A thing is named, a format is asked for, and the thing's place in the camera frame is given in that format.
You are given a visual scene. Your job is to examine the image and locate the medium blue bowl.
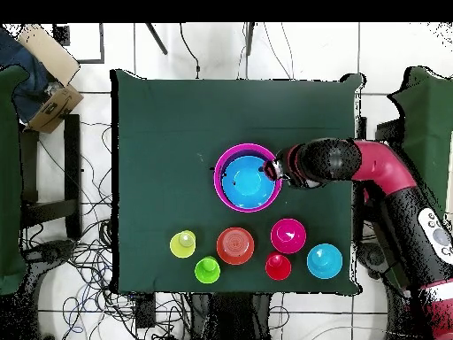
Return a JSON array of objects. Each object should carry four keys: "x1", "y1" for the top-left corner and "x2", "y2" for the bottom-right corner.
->
[{"x1": 221, "y1": 155, "x2": 277, "y2": 210}]

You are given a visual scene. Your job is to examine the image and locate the large pink bowl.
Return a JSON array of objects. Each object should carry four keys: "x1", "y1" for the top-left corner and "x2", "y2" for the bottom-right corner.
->
[{"x1": 212, "y1": 143, "x2": 283, "y2": 213}]

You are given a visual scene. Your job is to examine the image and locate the small orange bowl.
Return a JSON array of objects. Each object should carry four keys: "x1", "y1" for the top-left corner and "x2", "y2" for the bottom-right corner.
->
[{"x1": 216, "y1": 227, "x2": 256, "y2": 266}]

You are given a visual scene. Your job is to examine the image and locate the yellow cup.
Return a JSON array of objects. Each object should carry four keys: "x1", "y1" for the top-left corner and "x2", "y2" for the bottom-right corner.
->
[{"x1": 169, "y1": 229, "x2": 197, "y2": 259}]

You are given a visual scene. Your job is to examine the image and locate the small crimson bowl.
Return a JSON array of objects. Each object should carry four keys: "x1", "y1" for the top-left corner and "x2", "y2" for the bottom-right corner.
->
[{"x1": 270, "y1": 218, "x2": 308, "y2": 255}]

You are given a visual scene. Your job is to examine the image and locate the red cup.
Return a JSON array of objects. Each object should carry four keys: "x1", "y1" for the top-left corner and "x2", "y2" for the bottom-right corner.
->
[{"x1": 265, "y1": 251, "x2": 293, "y2": 282}]

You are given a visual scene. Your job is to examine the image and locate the small blue bowl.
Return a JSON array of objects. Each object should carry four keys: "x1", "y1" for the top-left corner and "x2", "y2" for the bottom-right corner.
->
[{"x1": 306, "y1": 243, "x2": 344, "y2": 281}]

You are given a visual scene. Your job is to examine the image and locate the black box cabinet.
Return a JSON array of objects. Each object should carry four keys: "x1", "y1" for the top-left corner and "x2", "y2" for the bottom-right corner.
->
[{"x1": 374, "y1": 120, "x2": 404, "y2": 143}]

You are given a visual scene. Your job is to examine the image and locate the dark green tablecloth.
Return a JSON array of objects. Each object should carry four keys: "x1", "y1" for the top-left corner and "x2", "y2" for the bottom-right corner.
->
[{"x1": 111, "y1": 68, "x2": 365, "y2": 295}]

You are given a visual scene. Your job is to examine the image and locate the green cup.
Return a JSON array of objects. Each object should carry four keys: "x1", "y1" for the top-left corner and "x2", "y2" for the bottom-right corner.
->
[{"x1": 194, "y1": 255, "x2": 222, "y2": 285}]

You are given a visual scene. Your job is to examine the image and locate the black floor box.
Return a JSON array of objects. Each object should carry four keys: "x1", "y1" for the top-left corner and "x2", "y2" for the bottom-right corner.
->
[{"x1": 134, "y1": 292, "x2": 157, "y2": 328}]

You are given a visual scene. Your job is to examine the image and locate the brown cardboard box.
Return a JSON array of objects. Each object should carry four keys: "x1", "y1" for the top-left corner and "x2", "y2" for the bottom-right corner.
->
[{"x1": 27, "y1": 84, "x2": 85, "y2": 135}]

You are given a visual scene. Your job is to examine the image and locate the beige cushion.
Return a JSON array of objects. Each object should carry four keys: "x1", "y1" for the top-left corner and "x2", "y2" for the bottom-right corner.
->
[{"x1": 17, "y1": 23, "x2": 81, "y2": 87}]

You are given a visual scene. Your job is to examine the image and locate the dark blue cloth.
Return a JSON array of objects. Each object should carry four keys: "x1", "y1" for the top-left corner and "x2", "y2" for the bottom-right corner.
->
[{"x1": 0, "y1": 27, "x2": 61, "y2": 123}]

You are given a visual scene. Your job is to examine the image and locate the black cable with connector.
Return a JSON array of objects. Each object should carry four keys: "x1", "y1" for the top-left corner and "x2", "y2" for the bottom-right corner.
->
[{"x1": 179, "y1": 22, "x2": 201, "y2": 79}]

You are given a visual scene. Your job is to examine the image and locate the tangle of black cables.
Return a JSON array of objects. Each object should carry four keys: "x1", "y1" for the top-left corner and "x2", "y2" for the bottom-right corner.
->
[{"x1": 20, "y1": 120, "x2": 192, "y2": 340}]

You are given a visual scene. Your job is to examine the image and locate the black stand frame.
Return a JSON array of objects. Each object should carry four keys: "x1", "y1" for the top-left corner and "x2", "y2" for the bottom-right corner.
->
[{"x1": 19, "y1": 113, "x2": 82, "y2": 240}]

